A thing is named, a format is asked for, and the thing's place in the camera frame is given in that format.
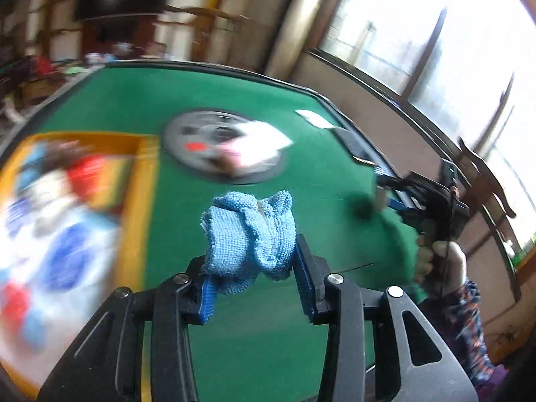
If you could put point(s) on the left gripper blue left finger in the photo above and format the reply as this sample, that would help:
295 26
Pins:
208 291

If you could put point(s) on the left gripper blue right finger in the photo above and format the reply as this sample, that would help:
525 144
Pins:
309 273

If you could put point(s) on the light blue knotted cloth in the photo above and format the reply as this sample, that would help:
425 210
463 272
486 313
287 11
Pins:
248 237

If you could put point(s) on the yellow cardboard box tray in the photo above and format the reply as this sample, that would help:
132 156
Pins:
102 360

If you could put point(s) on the white blue wet wipes pack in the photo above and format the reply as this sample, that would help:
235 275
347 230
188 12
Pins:
61 276

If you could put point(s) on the red plastic bag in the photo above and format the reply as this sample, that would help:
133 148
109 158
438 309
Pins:
87 177

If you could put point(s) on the right hand white glove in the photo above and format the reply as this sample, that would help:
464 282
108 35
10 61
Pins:
440 267

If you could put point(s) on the wooden chair by window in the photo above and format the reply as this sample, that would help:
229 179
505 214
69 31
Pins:
481 189

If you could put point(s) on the blue tissue pocket pack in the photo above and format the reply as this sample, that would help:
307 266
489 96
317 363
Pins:
381 198

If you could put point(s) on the dark blue towel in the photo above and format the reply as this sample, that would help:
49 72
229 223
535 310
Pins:
362 205

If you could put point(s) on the smartphone on table edge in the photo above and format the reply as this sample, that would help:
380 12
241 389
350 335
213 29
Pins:
353 147

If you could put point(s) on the white tissue pack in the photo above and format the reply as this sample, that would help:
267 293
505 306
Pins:
260 142

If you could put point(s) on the pink tissue pack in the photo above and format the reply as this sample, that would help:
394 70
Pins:
229 161

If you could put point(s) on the white folded napkin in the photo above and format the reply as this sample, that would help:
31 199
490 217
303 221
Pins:
315 119

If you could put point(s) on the round mahjong table console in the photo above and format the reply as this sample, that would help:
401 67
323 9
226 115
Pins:
190 138

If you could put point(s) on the white standing air conditioner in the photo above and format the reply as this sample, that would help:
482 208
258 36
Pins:
293 27

